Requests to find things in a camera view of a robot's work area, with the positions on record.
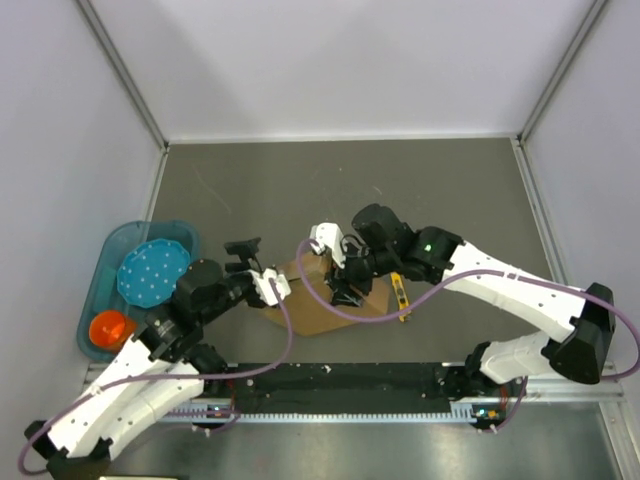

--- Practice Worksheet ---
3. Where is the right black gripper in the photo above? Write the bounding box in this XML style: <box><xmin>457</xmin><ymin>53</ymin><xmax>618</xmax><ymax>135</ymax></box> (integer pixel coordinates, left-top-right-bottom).
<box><xmin>325</xmin><ymin>241</ymin><xmax>397</xmax><ymax>309</ymax></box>

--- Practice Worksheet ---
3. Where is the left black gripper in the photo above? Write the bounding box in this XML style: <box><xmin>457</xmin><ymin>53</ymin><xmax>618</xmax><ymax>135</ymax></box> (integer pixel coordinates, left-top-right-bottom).
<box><xmin>201</xmin><ymin>238</ymin><xmax>267</xmax><ymax>325</ymax></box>

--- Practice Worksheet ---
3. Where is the brown cardboard express box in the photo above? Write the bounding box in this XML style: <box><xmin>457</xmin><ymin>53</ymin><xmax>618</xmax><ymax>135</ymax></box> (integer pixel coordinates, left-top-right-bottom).
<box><xmin>278</xmin><ymin>252</ymin><xmax>391</xmax><ymax>337</ymax></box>

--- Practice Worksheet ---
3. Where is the yellow utility knife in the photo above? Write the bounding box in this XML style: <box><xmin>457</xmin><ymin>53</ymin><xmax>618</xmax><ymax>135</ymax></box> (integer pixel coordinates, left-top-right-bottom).
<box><xmin>390</xmin><ymin>272</ymin><xmax>411</xmax><ymax>323</ymax></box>

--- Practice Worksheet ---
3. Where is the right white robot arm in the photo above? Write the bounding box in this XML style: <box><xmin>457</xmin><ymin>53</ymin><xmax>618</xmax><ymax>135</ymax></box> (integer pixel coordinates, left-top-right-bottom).
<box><xmin>311</xmin><ymin>203</ymin><xmax>616</xmax><ymax>396</ymax></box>

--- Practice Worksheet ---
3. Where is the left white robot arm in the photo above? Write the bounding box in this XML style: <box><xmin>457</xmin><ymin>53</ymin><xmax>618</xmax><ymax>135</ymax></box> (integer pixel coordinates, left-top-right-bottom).
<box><xmin>23</xmin><ymin>238</ymin><xmax>288</xmax><ymax>479</ymax></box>

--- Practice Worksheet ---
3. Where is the blue perforated plate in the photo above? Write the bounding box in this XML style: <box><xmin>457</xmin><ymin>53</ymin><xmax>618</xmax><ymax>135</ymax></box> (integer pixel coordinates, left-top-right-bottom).
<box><xmin>116</xmin><ymin>238</ymin><xmax>191</xmax><ymax>309</ymax></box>

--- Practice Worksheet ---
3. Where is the teal plastic bin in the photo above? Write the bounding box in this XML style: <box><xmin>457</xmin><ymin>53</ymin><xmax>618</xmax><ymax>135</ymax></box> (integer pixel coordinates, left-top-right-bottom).
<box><xmin>76</xmin><ymin>220</ymin><xmax>200</xmax><ymax>363</ymax></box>

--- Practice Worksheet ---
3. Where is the orange cup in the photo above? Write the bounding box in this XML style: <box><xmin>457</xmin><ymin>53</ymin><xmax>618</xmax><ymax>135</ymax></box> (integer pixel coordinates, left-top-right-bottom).
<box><xmin>88</xmin><ymin>310</ymin><xmax>137</xmax><ymax>353</ymax></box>

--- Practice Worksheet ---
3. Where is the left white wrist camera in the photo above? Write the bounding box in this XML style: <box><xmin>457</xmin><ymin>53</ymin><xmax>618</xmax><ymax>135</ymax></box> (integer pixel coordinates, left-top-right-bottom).
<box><xmin>249</xmin><ymin>268</ymin><xmax>291</xmax><ymax>307</ymax></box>

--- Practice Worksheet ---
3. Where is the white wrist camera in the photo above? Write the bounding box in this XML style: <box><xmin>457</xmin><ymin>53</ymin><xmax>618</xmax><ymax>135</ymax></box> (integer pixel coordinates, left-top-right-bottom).
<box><xmin>309</xmin><ymin>222</ymin><xmax>346</xmax><ymax>269</ymax></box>
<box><xmin>249</xmin><ymin>268</ymin><xmax>291</xmax><ymax>307</ymax></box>

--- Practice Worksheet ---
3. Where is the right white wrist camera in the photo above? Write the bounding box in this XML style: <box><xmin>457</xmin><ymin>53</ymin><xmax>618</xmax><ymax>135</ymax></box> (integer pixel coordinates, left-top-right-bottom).
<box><xmin>309</xmin><ymin>222</ymin><xmax>346</xmax><ymax>269</ymax></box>

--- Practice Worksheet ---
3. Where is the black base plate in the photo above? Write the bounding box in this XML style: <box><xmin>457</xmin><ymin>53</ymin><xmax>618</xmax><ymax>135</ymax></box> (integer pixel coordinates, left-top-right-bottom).
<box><xmin>196</xmin><ymin>363</ymin><xmax>521</xmax><ymax>415</ymax></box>

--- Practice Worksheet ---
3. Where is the grey cable duct rail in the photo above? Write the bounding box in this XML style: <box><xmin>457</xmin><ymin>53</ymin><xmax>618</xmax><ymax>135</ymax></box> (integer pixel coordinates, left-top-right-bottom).
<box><xmin>161</xmin><ymin>404</ymin><xmax>478</xmax><ymax>424</ymax></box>

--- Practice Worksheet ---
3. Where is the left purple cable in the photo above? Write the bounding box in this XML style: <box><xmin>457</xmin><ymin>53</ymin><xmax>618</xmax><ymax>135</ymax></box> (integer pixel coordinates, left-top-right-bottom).
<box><xmin>17</xmin><ymin>279</ymin><xmax>295</xmax><ymax>475</ymax></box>

